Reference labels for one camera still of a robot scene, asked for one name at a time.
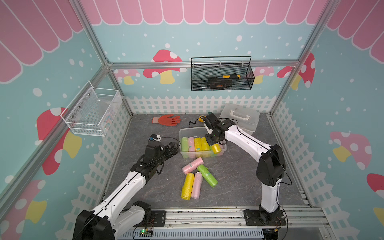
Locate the yellow roll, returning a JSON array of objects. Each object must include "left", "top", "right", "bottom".
[
  {"left": 210, "top": 143, "right": 222, "bottom": 155},
  {"left": 194, "top": 138, "right": 202, "bottom": 154},
  {"left": 181, "top": 173, "right": 195, "bottom": 201},
  {"left": 201, "top": 137, "right": 211, "bottom": 157}
]

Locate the green roll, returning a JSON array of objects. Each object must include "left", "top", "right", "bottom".
[
  {"left": 181, "top": 137, "right": 189, "bottom": 153},
  {"left": 197, "top": 165, "right": 218, "bottom": 188}
]

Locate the pink roll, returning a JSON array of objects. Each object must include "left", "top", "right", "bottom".
[
  {"left": 188, "top": 137, "right": 195, "bottom": 156},
  {"left": 182, "top": 157, "right": 204, "bottom": 175},
  {"left": 191, "top": 172, "right": 203, "bottom": 200}
]

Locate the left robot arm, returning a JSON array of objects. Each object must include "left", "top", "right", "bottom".
[{"left": 73, "top": 135, "right": 181, "bottom": 240}]

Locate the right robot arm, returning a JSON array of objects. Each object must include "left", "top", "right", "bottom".
[{"left": 203, "top": 114, "right": 293, "bottom": 225}]

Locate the clear plastic storage box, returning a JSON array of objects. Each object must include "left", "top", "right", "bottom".
[{"left": 179, "top": 127, "right": 227, "bottom": 159}]

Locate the yellow tape measure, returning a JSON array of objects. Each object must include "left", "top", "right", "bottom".
[{"left": 189, "top": 115, "right": 206, "bottom": 126}]

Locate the red work glove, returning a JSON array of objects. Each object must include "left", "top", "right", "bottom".
[{"left": 152, "top": 115, "right": 181, "bottom": 127}]

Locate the white lidded tool case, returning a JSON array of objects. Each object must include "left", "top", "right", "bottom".
[{"left": 220, "top": 104, "right": 260, "bottom": 135}]

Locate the black orange tool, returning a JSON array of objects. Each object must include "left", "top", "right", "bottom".
[{"left": 208, "top": 83, "right": 227, "bottom": 90}]

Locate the yellow black screwdriver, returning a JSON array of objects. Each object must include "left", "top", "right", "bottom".
[{"left": 208, "top": 74, "right": 241, "bottom": 79}]

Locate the green circuit board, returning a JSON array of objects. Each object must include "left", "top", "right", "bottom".
[{"left": 139, "top": 229, "right": 154, "bottom": 238}]

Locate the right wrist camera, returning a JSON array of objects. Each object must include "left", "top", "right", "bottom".
[{"left": 203, "top": 113, "right": 220, "bottom": 130}]

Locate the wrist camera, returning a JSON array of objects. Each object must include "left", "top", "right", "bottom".
[
  {"left": 149, "top": 134, "right": 161, "bottom": 142},
  {"left": 203, "top": 113, "right": 220, "bottom": 130}
]

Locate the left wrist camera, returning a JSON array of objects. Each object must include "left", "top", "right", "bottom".
[{"left": 149, "top": 134, "right": 161, "bottom": 142}]

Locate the black wire mesh basket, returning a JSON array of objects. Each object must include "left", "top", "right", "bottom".
[{"left": 191, "top": 56, "right": 255, "bottom": 91}]

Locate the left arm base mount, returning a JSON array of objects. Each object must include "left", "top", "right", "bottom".
[{"left": 133, "top": 201, "right": 167, "bottom": 227}]

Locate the white wire basket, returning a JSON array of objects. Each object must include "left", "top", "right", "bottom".
[{"left": 61, "top": 82, "right": 123, "bottom": 137}]

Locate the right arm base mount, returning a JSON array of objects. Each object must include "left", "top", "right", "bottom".
[{"left": 243, "top": 207, "right": 287, "bottom": 228}]

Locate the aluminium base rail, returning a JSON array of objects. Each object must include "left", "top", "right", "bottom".
[{"left": 117, "top": 206, "right": 336, "bottom": 240}]

